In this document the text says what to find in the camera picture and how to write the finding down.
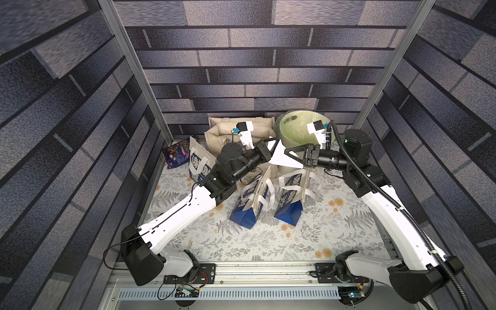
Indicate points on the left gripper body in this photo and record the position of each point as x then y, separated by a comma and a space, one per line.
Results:
261, 155

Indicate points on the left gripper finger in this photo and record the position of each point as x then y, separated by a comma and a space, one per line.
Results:
275, 157
272, 143

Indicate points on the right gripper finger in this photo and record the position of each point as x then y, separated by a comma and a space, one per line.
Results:
295, 161
297, 151

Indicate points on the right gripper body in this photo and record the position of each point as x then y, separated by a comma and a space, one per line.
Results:
308, 157

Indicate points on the white paper receipt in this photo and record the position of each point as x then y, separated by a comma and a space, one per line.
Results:
281, 147

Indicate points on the blue white bag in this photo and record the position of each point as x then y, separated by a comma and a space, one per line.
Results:
296, 187
254, 198
201, 161

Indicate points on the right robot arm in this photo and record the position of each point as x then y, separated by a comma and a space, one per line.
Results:
422, 267

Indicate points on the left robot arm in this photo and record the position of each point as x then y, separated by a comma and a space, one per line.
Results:
141, 246

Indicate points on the beige canvas tote bag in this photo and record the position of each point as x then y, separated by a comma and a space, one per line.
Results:
219, 133

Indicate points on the green lined trash bin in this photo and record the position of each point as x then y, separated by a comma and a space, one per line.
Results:
291, 129

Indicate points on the floral table mat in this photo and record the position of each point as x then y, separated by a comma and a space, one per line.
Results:
332, 223

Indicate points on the purple snack packet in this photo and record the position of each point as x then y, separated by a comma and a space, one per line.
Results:
177, 154

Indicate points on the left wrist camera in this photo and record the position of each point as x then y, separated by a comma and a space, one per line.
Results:
243, 130

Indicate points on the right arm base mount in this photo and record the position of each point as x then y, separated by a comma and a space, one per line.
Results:
332, 273

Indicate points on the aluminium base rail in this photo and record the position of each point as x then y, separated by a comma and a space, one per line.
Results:
244, 281

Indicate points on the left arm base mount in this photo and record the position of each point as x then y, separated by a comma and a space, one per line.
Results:
202, 274

